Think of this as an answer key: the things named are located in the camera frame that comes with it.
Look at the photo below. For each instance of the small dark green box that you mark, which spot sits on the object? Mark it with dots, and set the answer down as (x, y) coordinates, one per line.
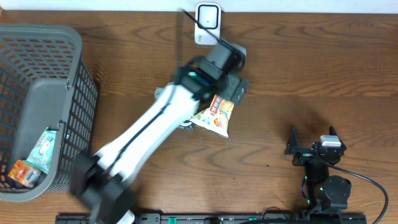
(187, 125)

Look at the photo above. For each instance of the white barcode scanner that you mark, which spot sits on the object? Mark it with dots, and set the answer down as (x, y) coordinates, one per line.
(209, 16)

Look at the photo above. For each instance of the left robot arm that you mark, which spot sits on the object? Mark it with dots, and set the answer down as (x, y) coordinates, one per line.
(102, 181)

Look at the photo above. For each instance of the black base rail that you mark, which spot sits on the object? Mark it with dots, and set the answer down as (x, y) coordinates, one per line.
(156, 218)

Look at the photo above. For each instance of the grey plastic shopping basket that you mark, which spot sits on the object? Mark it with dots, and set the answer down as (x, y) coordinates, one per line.
(44, 85)

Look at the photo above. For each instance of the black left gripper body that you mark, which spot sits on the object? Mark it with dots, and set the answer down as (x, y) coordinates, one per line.
(232, 71)

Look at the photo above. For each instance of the teal liquid bottle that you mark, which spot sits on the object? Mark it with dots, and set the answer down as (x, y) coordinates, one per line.
(158, 92)

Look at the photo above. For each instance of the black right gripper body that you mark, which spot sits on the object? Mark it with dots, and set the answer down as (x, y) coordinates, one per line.
(303, 155)

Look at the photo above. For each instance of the yellow snack bag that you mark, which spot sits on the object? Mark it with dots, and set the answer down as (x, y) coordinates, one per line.
(216, 117)

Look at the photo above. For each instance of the light teal wipes packet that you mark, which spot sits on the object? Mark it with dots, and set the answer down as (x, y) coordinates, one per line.
(40, 156)

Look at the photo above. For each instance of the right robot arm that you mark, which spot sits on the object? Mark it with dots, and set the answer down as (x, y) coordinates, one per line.
(325, 193)

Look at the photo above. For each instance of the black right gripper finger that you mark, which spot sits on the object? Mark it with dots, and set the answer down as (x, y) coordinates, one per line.
(335, 139)
(292, 144)

